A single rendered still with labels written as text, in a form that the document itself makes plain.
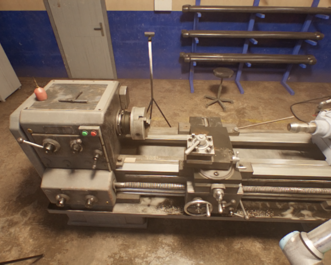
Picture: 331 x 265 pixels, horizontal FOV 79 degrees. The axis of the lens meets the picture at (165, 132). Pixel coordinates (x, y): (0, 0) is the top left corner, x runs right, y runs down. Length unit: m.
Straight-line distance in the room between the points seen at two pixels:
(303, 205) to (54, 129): 2.09
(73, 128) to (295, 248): 1.49
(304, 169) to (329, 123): 0.38
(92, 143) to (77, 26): 3.50
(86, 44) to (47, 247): 3.63
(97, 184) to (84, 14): 3.54
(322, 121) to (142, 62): 3.57
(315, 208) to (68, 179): 2.07
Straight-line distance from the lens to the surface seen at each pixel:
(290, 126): 1.76
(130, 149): 1.89
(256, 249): 2.32
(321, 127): 1.84
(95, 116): 1.31
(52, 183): 1.74
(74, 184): 1.66
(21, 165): 3.26
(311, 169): 1.89
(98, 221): 2.28
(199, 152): 1.27
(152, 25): 4.33
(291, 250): 1.51
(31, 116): 1.50
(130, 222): 2.20
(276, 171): 1.75
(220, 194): 1.37
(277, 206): 2.12
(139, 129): 1.44
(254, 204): 2.05
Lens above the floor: 2.05
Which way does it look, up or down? 41 degrees down
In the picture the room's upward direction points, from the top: straight up
